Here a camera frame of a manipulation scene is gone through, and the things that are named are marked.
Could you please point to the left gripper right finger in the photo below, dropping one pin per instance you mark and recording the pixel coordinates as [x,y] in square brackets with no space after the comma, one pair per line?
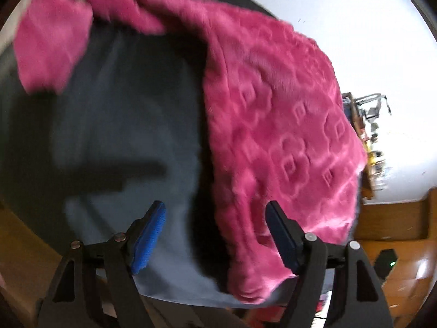
[357,298]

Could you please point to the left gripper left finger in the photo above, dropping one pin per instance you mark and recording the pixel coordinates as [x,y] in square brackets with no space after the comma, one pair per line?
[73,297]

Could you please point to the pink fleece garment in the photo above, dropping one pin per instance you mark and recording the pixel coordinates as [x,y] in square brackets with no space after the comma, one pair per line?
[276,125]

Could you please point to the wooden desk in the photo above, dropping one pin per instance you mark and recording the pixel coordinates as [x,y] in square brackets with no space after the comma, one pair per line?
[373,178]

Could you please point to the dark grey table cloth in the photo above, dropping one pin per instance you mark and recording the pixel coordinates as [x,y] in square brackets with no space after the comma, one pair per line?
[130,128]

